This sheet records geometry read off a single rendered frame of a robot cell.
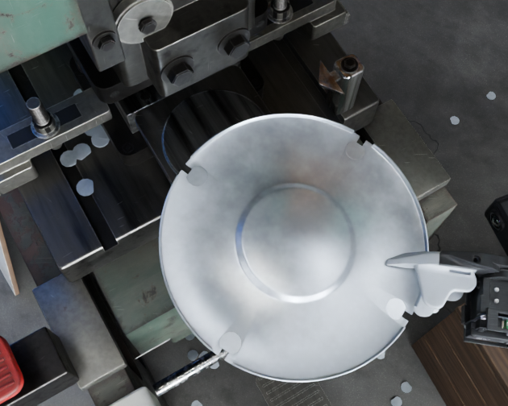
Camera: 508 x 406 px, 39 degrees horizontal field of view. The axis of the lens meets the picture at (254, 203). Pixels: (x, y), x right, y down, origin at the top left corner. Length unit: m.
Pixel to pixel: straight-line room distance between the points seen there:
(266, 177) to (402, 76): 1.07
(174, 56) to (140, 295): 0.35
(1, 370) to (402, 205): 0.46
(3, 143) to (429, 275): 0.50
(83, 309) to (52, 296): 0.04
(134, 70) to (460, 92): 1.22
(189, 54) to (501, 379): 0.79
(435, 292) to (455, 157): 0.99
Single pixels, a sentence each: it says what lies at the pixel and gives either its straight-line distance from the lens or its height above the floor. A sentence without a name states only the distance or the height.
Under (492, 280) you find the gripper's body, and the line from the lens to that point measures 0.79.
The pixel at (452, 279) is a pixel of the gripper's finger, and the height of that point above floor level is 0.78.
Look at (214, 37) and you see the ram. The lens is 0.67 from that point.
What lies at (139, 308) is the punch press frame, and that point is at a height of 0.65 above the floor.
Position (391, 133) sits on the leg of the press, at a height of 0.64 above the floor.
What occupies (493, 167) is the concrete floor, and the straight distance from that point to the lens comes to 1.75.
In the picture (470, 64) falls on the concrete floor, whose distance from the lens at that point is 1.87.
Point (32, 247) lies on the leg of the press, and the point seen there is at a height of 0.62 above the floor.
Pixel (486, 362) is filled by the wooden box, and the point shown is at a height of 0.33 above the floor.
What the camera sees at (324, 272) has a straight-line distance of 0.76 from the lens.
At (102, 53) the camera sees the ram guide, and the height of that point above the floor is 1.01.
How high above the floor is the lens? 1.51
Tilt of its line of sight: 69 degrees down
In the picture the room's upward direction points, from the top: 2 degrees clockwise
